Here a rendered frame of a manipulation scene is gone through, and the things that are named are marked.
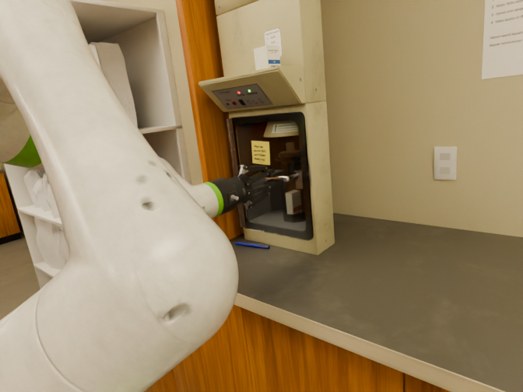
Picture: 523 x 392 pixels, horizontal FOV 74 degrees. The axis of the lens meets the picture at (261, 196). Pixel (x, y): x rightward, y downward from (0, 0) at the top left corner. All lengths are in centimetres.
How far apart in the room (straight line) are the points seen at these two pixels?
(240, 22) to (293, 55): 22
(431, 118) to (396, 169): 22
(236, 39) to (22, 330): 102
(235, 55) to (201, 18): 18
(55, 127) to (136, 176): 10
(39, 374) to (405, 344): 63
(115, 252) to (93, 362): 8
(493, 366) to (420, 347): 12
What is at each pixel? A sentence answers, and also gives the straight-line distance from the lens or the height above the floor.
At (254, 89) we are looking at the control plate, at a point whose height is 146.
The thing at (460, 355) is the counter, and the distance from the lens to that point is 79.
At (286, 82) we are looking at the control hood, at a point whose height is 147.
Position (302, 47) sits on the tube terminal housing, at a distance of 104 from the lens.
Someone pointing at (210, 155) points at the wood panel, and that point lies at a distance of 124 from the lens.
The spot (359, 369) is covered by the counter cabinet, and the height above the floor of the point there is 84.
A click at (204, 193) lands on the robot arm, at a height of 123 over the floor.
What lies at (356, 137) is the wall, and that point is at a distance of 145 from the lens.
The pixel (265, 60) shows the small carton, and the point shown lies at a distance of 101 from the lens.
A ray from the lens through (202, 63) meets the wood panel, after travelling 126.
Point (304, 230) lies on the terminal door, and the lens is 111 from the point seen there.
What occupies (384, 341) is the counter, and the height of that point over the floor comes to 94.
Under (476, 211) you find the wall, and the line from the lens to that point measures 138.
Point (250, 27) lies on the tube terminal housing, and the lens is 116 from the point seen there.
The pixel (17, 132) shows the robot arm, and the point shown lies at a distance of 64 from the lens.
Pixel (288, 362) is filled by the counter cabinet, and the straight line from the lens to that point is 102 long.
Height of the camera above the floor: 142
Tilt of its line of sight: 14 degrees down
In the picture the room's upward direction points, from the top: 6 degrees counter-clockwise
